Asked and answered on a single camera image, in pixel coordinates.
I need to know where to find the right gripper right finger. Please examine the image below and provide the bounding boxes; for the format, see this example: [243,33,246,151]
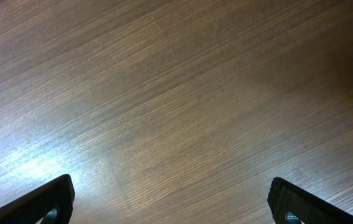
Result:
[267,177,353,224]

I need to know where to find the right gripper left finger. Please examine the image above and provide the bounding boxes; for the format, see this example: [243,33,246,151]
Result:
[0,174,75,224]

